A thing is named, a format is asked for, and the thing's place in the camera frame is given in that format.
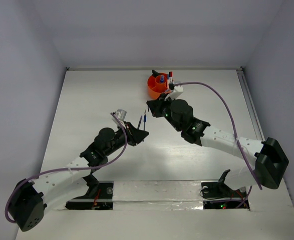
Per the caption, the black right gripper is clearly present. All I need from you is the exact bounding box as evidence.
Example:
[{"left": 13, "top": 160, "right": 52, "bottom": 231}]
[{"left": 148, "top": 92, "right": 182, "bottom": 132}]

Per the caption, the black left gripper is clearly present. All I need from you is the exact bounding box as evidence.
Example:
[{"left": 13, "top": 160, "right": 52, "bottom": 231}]
[{"left": 104, "top": 121, "right": 148, "bottom": 157}]

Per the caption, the blue ballpoint pen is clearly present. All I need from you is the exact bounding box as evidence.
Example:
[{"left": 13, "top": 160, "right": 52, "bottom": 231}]
[{"left": 143, "top": 110, "right": 147, "bottom": 131}]

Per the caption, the pink highlighter black body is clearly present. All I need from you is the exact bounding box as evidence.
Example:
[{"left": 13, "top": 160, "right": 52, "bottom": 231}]
[{"left": 152, "top": 69, "right": 160, "bottom": 78}]

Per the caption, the red-capped white marker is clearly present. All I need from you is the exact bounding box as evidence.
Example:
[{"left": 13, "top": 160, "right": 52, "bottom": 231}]
[{"left": 169, "top": 71, "right": 173, "bottom": 83}]

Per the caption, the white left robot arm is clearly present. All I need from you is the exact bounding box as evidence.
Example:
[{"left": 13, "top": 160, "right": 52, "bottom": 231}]
[{"left": 5, "top": 121, "right": 149, "bottom": 232}]

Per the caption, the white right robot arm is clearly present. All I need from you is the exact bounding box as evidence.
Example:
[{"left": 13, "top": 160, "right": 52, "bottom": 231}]
[{"left": 146, "top": 97, "right": 289, "bottom": 196}]

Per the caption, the purple gel pen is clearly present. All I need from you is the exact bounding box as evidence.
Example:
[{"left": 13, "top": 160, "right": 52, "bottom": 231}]
[{"left": 137, "top": 115, "right": 143, "bottom": 129}]

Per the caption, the orange round organizer container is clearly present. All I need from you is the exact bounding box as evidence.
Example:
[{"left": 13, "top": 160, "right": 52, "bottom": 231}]
[{"left": 147, "top": 73, "right": 168, "bottom": 100}]

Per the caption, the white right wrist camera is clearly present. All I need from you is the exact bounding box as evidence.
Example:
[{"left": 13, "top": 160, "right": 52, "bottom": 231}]
[{"left": 165, "top": 80, "right": 183, "bottom": 101}]

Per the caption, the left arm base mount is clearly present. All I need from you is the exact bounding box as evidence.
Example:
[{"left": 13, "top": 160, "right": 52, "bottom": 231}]
[{"left": 65, "top": 174, "right": 114, "bottom": 210}]

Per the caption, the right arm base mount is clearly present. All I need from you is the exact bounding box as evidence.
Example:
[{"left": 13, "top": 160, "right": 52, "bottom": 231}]
[{"left": 199, "top": 169, "right": 250, "bottom": 210}]

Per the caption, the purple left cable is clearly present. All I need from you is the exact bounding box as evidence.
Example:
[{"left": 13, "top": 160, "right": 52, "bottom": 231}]
[{"left": 5, "top": 113, "right": 129, "bottom": 224}]

